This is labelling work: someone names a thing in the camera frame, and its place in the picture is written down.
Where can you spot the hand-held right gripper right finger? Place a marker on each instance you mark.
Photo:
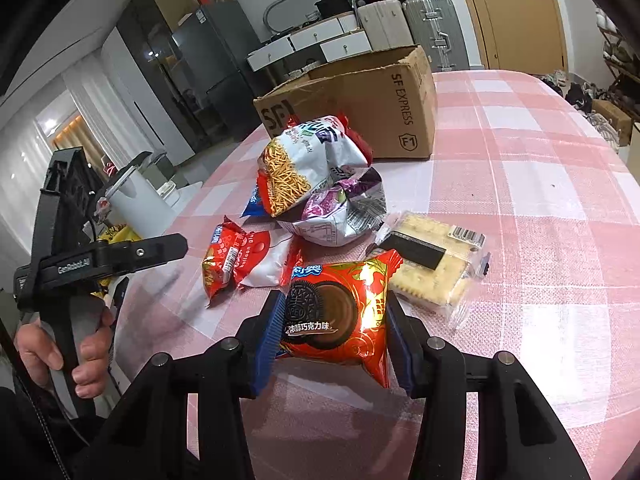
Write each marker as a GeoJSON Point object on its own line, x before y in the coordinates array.
{"type": "Point", "coordinates": [400, 350]}

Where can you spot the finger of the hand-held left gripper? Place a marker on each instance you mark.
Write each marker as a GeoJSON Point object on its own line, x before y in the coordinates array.
{"type": "Point", "coordinates": [150, 252]}

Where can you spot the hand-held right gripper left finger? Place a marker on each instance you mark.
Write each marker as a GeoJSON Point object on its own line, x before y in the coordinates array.
{"type": "Point", "coordinates": [265, 345]}

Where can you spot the red chocolate cookie packet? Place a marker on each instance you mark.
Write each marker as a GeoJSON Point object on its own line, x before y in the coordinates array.
{"type": "Point", "coordinates": [340, 320]}

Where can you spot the small red snack packet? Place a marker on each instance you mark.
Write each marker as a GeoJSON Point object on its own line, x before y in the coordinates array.
{"type": "Point", "coordinates": [220, 265]}

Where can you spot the red and white snack packet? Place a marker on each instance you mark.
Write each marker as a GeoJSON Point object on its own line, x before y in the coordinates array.
{"type": "Point", "coordinates": [260, 260]}

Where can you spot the clear cracker packet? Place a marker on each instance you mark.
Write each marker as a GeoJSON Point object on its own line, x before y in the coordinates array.
{"type": "Point", "coordinates": [430, 270]}

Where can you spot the blue snack packet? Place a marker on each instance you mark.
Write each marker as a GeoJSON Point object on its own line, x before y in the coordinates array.
{"type": "Point", "coordinates": [252, 205]}

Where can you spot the purple snack bag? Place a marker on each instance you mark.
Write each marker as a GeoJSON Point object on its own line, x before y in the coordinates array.
{"type": "Point", "coordinates": [345, 215]}

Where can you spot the orange noodle snack bag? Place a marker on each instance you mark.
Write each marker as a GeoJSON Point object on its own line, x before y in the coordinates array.
{"type": "Point", "coordinates": [290, 170]}

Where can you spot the brown cardboard box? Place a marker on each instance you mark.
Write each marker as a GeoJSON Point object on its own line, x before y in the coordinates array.
{"type": "Point", "coordinates": [380, 110]}

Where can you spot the person's left hand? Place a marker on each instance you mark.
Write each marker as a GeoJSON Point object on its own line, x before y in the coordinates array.
{"type": "Point", "coordinates": [35, 345]}

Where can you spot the yellow bag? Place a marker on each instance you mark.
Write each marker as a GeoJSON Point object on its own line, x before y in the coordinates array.
{"type": "Point", "coordinates": [120, 235]}

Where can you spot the white lidded trash can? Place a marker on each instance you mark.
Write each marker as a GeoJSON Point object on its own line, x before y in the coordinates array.
{"type": "Point", "coordinates": [132, 200]}

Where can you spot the white cabinet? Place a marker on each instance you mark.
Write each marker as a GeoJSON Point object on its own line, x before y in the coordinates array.
{"type": "Point", "coordinates": [125, 110]}

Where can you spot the person's dark jacket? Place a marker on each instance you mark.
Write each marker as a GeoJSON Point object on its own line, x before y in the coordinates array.
{"type": "Point", "coordinates": [30, 440]}

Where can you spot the pink checked tablecloth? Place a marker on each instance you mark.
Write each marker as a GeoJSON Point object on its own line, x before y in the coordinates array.
{"type": "Point", "coordinates": [525, 210]}

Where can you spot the dark glass cabinet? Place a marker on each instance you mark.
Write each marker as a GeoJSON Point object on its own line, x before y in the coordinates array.
{"type": "Point", "coordinates": [150, 50]}

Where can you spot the grey refrigerator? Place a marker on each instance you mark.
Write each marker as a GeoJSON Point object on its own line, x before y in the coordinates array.
{"type": "Point", "coordinates": [220, 60]}

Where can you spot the oval mirror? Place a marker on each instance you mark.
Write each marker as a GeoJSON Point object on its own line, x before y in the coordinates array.
{"type": "Point", "coordinates": [272, 10]}

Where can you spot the white drawer desk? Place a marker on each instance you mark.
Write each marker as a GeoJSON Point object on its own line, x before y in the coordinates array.
{"type": "Point", "coordinates": [345, 45]}

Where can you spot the pile of shoes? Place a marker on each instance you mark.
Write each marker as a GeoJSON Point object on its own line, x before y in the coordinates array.
{"type": "Point", "coordinates": [575, 95]}

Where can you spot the small cardboard box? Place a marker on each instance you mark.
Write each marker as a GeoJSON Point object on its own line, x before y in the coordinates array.
{"type": "Point", "coordinates": [612, 117]}

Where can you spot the beige suitcase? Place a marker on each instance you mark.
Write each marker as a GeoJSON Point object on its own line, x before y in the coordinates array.
{"type": "Point", "coordinates": [385, 25]}

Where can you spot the grey aluminium suitcase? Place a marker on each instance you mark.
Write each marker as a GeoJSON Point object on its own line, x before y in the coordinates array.
{"type": "Point", "coordinates": [435, 25]}

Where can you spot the wooden door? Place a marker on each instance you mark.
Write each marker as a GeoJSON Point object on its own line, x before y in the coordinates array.
{"type": "Point", "coordinates": [515, 15]}

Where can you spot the wooden shoe rack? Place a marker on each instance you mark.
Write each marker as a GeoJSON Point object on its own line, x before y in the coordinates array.
{"type": "Point", "coordinates": [620, 60]}

